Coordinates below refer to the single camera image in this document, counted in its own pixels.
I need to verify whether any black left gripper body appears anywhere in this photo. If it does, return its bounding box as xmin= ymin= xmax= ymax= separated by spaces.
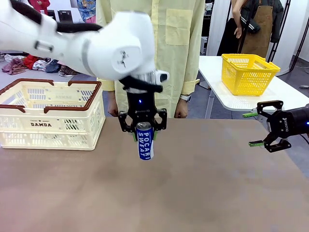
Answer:
xmin=119 ymin=76 xmax=164 ymax=124

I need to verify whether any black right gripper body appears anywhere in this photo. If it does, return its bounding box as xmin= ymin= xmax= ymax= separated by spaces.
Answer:
xmin=270 ymin=103 xmax=309 ymax=140

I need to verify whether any blue Pocari Sweat can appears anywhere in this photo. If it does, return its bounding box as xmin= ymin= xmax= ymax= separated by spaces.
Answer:
xmin=135 ymin=122 xmax=155 ymax=161

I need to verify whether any person's left forearm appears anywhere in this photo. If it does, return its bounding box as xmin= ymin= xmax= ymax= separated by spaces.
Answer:
xmin=180 ymin=41 xmax=206 ymax=96

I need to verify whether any person's right forearm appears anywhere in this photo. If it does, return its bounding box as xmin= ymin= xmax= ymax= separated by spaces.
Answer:
xmin=96 ymin=77 xmax=119 ymax=110

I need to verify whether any yellow plastic basket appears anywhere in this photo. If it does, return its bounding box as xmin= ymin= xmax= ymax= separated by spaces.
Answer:
xmin=221 ymin=53 xmax=281 ymax=97

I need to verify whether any cream basket with brown rim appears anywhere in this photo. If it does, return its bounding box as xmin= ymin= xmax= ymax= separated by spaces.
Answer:
xmin=0 ymin=78 xmax=106 ymax=151

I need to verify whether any person's right hand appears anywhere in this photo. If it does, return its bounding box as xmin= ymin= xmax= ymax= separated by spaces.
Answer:
xmin=107 ymin=106 xmax=120 ymax=118

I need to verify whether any person's left hand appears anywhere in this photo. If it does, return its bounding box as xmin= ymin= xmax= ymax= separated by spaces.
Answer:
xmin=174 ymin=101 xmax=189 ymax=119

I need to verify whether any white round table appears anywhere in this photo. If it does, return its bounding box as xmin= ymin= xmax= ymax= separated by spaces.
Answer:
xmin=199 ymin=55 xmax=309 ymax=119

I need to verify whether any black stand pole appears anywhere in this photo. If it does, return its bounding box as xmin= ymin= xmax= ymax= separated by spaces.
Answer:
xmin=267 ymin=0 xmax=290 ymax=62
xmin=289 ymin=0 xmax=308 ymax=71

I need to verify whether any person torso in yellow gown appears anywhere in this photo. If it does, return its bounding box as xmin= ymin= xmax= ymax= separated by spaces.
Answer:
xmin=96 ymin=0 xmax=206 ymax=119

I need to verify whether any brown striped cloth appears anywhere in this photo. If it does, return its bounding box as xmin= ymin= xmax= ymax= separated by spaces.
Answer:
xmin=59 ymin=65 xmax=80 ymax=77

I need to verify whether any person in black dress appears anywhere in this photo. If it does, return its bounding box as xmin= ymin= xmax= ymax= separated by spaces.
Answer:
xmin=217 ymin=0 xmax=244 ymax=57

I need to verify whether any person in brown apron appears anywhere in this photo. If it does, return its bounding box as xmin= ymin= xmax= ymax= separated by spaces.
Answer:
xmin=241 ymin=0 xmax=284 ymax=58

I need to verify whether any dark blue cloth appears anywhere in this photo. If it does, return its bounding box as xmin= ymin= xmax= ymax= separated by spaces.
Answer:
xmin=45 ymin=59 xmax=61 ymax=73

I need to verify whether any white blue patterned cloth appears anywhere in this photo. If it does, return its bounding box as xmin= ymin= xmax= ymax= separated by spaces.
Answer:
xmin=32 ymin=59 xmax=49 ymax=72

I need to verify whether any person in blue patterned shirt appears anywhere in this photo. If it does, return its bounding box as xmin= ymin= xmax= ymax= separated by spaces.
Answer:
xmin=76 ymin=0 xmax=97 ymax=25

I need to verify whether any red cloth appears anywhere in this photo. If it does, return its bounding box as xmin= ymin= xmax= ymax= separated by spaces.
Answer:
xmin=23 ymin=54 xmax=39 ymax=70

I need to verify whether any black cabinet box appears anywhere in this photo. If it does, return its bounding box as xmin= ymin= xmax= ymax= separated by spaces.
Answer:
xmin=57 ymin=10 xmax=73 ymax=24

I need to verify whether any maroon patterned cloth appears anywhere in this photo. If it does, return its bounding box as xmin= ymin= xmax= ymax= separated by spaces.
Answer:
xmin=1 ymin=59 xmax=26 ymax=75

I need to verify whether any person in red top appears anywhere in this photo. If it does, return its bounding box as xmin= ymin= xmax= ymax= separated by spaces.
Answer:
xmin=33 ymin=0 xmax=51 ymax=12

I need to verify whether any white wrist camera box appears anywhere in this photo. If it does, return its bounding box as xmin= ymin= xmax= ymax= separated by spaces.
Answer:
xmin=155 ymin=70 xmax=170 ymax=84

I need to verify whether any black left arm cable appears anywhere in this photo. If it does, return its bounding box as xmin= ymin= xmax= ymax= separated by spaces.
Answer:
xmin=9 ymin=0 xmax=103 ymax=33

